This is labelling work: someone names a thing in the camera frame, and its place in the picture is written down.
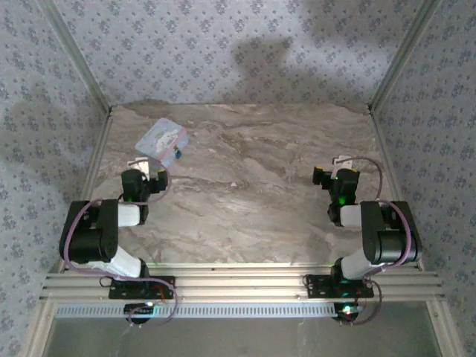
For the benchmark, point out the small blue padlock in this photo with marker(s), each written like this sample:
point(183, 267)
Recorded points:
point(177, 151)

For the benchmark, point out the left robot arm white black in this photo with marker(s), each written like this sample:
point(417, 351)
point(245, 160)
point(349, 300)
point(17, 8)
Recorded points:
point(89, 238)

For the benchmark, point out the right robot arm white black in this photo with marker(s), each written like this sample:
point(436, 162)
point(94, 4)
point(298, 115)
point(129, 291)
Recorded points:
point(386, 241)

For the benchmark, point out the left controller board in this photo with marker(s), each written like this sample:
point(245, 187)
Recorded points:
point(139, 308)

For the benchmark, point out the controller board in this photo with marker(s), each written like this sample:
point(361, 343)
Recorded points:
point(139, 308)
point(349, 310)

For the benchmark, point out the right controller board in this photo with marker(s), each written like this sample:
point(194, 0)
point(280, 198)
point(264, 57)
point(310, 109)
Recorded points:
point(349, 310)

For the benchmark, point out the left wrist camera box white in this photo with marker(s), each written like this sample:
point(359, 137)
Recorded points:
point(140, 165)

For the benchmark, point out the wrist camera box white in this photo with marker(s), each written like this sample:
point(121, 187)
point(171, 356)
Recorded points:
point(343, 161)
point(140, 165)

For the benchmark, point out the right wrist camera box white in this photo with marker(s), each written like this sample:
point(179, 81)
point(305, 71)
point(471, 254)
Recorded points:
point(343, 161)

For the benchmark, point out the aluminium table side rail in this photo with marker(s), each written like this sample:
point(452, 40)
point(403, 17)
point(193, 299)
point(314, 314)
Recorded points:
point(385, 148)
point(97, 148)

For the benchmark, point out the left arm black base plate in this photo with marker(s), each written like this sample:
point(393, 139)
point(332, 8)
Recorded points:
point(163, 286)

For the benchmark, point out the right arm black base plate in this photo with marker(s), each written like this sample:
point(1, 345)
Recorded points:
point(318, 286)

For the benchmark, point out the aluminium mounting rail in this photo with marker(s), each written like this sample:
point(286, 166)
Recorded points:
point(238, 282)

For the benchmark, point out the aluminium frame upright post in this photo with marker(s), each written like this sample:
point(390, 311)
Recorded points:
point(404, 56)
point(76, 56)

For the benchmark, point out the aluminium frame leg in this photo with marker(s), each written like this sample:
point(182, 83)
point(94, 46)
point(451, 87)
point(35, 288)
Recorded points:
point(444, 334)
point(41, 334)

